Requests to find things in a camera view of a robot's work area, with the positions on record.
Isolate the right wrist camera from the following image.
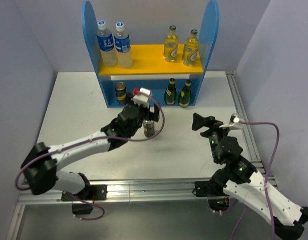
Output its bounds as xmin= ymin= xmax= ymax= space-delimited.
xmin=219 ymin=113 xmax=244 ymax=131

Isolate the aluminium front rail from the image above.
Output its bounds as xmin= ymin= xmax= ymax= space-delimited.
xmin=18 ymin=176 xmax=277 ymax=206

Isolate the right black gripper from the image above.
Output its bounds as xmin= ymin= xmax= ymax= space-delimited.
xmin=191 ymin=112 xmax=234 ymax=163

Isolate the clear soda bottle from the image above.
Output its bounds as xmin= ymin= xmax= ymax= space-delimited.
xmin=182 ymin=29 xmax=199 ymax=66
xmin=164 ymin=25 xmax=179 ymax=62

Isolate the left blue-label water bottle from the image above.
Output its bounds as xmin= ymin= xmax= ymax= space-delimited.
xmin=97 ymin=20 xmax=118 ymax=67

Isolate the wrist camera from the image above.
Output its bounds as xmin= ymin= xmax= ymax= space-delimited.
xmin=132 ymin=87 xmax=152 ymax=108
xmin=219 ymin=113 xmax=244 ymax=131

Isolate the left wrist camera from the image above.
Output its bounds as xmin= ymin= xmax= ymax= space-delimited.
xmin=132 ymin=87 xmax=152 ymax=108

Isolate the blue and yellow shelf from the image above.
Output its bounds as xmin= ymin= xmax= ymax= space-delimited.
xmin=81 ymin=0 xmax=220 ymax=108

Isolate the blue-label water bottle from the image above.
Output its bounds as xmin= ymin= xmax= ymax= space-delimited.
xmin=114 ymin=22 xmax=133 ymax=69
xmin=97 ymin=20 xmax=118 ymax=67

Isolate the right blue-label water bottle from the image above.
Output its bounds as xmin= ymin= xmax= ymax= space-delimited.
xmin=114 ymin=22 xmax=133 ymax=69

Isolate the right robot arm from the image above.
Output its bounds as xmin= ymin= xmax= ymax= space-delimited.
xmin=192 ymin=113 xmax=308 ymax=240

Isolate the black drink can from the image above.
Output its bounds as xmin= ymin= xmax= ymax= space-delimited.
xmin=115 ymin=82 xmax=127 ymax=106
xmin=143 ymin=120 xmax=155 ymax=138

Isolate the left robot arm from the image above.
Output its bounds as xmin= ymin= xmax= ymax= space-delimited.
xmin=20 ymin=87 xmax=164 ymax=200

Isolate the green glass bottle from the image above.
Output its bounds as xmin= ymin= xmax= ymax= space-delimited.
xmin=178 ymin=80 xmax=191 ymax=108
xmin=164 ymin=78 xmax=177 ymax=105

